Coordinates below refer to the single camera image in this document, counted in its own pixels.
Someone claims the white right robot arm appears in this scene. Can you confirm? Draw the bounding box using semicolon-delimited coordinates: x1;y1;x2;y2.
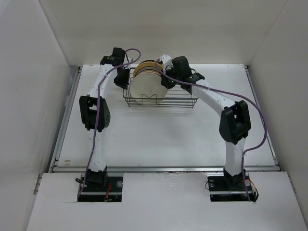
155;54;251;190

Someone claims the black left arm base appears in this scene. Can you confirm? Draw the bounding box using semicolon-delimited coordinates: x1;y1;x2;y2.
75;169;124;203

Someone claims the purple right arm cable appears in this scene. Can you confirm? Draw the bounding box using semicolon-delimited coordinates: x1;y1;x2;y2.
156;61;268;202

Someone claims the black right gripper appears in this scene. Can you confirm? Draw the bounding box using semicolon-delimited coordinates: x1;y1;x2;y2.
159;65;181;90

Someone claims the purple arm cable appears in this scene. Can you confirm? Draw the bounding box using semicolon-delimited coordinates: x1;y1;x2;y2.
156;61;268;202
79;48;141;195

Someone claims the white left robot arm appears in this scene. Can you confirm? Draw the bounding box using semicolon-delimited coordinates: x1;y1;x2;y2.
79;48;135;173

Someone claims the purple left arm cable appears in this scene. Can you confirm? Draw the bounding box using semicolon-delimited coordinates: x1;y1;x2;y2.
79;48;141;195

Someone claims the yellow plate with drawing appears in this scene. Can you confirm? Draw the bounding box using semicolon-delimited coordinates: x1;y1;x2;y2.
130;74;167;104

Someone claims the metal wire dish rack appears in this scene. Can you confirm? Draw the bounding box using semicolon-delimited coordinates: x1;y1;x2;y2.
123;70;198;108

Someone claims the aluminium frame rail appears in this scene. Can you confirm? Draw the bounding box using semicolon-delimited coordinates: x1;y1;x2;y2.
48;64;281;174

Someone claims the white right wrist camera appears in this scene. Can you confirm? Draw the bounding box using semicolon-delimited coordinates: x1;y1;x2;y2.
158;54;173;73

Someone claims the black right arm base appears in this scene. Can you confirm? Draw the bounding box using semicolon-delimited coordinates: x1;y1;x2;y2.
205;171;259;202

